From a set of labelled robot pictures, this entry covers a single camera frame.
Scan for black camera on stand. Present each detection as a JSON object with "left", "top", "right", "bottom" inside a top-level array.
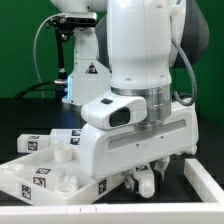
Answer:
[{"left": 46, "top": 12, "right": 98, "bottom": 27}]

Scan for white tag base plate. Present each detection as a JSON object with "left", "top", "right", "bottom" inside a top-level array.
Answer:
[{"left": 50, "top": 129, "right": 81, "bottom": 145}]

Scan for grey camera cable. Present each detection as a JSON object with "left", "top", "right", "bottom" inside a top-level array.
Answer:
[{"left": 32, "top": 13, "right": 64, "bottom": 99}]

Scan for white square tabletop tray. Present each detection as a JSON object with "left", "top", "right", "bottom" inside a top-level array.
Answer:
[{"left": 0, "top": 144, "right": 124, "bottom": 206}]

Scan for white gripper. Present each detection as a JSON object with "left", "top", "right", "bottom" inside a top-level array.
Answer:
[{"left": 80, "top": 102, "right": 198, "bottom": 192}]

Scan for black camera stand pole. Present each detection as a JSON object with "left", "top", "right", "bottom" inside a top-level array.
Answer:
[{"left": 55, "top": 28, "right": 68, "bottom": 101}]

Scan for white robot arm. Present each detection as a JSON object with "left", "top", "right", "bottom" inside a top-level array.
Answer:
[{"left": 80, "top": 0, "right": 209, "bottom": 197}]

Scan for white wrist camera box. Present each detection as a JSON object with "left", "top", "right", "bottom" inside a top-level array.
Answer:
[{"left": 81, "top": 91, "right": 147, "bottom": 130}]

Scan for black base cables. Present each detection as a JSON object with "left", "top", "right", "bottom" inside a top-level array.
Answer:
[{"left": 14, "top": 79, "right": 69, "bottom": 100}]

